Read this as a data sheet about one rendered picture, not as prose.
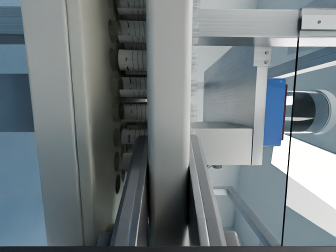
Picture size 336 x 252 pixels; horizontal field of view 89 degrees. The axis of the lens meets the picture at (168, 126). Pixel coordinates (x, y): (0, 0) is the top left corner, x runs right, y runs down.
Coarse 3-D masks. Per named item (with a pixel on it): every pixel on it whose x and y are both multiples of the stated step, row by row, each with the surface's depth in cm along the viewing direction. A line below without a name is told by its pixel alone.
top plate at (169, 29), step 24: (168, 0) 7; (168, 24) 7; (168, 48) 7; (168, 72) 7; (168, 96) 7; (168, 120) 8; (168, 144) 8; (168, 168) 8; (168, 192) 8; (168, 216) 8; (168, 240) 8
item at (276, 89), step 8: (272, 80) 49; (280, 80) 49; (272, 88) 49; (280, 88) 49; (272, 96) 49; (280, 96) 49; (272, 104) 49; (280, 104) 49; (272, 112) 50; (280, 112) 50; (264, 120) 50; (272, 120) 50; (280, 120) 50; (264, 128) 50; (272, 128) 50; (280, 128) 50; (264, 136) 50; (272, 136) 50; (280, 136) 50; (264, 144) 51; (272, 144) 51; (280, 144) 51
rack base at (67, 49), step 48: (48, 0) 7; (96, 0) 9; (48, 48) 7; (96, 48) 9; (48, 96) 7; (96, 96) 9; (48, 144) 8; (96, 144) 9; (48, 192) 8; (96, 192) 9; (48, 240) 8; (96, 240) 9
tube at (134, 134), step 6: (114, 132) 12; (120, 132) 12; (126, 132) 12; (132, 132) 12; (138, 132) 12; (144, 132) 12; (192, 132) 12; (114, 138) 12; (120, 138) 12; (126, 138) 12; (132, 138) 12; (114, 144) 12; (120, 144) 12; (126, 144) 12; (132, 144) 12
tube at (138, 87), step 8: (112, 80) 11; (120, 80) 11; (128, 80) 11; (136, 80) 11; (144, 80) 11; (192, 80) 11; (112, 88) 11; (120, 88) 11; (128, 88) 11; (136, 88) 11; (144, 88) 11; (192, 88) 11; (128, 96) 12; (136, 96) 12; (144, 96) 12; (192, 96) 12
